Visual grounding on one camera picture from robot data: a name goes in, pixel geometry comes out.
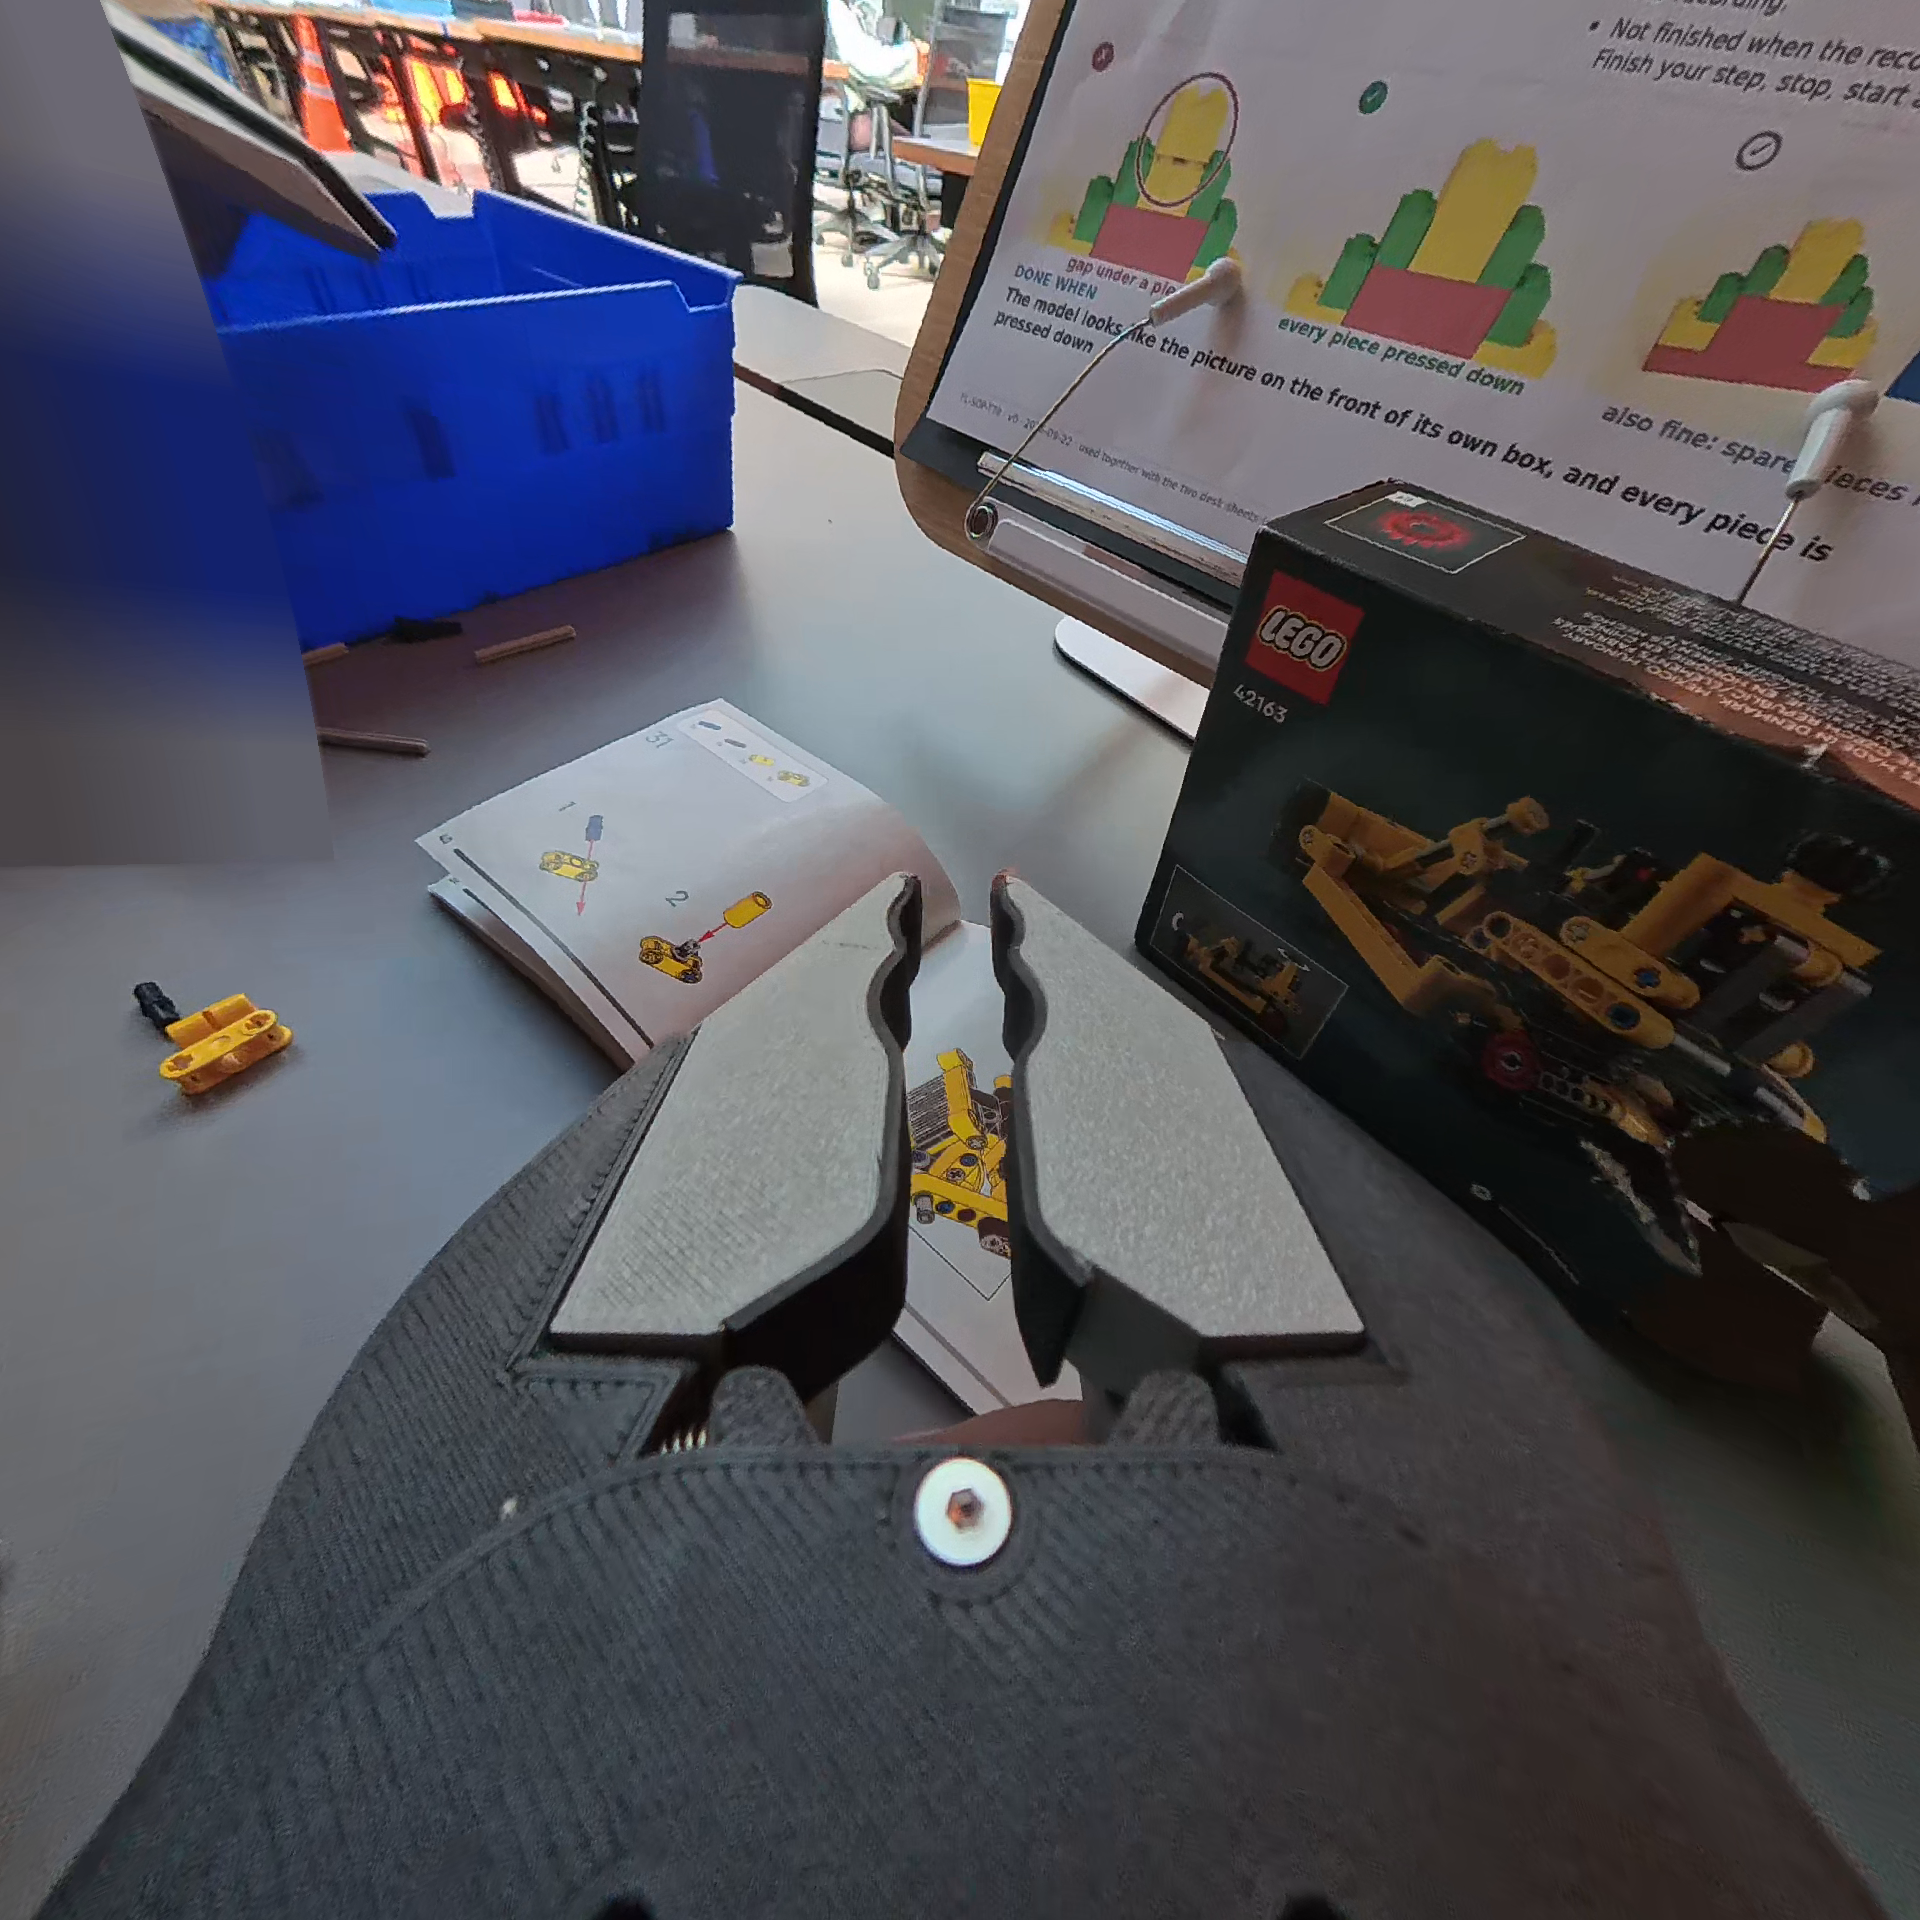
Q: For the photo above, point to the black lego pin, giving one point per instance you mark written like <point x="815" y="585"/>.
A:
<point x="154" y="1002"/>
<point x="425" y="630"/>

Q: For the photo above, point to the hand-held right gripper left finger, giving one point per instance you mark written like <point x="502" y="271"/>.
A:
<point x="750" y="1171"/>

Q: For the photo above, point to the black office chair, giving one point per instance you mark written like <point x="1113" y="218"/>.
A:
<point x="721" y="150"/>

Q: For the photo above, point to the grey office chair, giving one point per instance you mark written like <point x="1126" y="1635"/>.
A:
<point x="886" y="196"/>

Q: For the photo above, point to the yellow lego connector piece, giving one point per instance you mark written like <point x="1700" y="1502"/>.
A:
<point x="225" y="1044"/>

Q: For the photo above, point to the blue plastic bin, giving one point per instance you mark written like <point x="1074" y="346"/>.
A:
<point x="494" y="406"/>

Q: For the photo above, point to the dark lego set box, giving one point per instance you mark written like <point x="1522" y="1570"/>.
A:
<point x="1501" y="705"/>

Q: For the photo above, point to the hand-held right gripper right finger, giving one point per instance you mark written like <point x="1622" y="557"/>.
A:
<point x="1172" y="1186"/>

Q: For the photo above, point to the grey flat panel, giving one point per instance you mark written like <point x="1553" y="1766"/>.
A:
<point x="270" y="150"/>

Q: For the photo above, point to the yellow storage bin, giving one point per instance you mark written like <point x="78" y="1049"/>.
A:
<point x="983" y="113"/>

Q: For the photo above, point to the printed instruction sheet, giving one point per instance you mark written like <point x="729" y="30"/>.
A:
<point x="1426" y="90"/>

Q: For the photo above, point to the orange and black equipment rack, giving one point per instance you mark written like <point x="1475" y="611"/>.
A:
<point x="436" y="90"/>

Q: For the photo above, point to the open instruction booklet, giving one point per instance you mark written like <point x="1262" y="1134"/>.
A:
<point x="676" y="841"/>

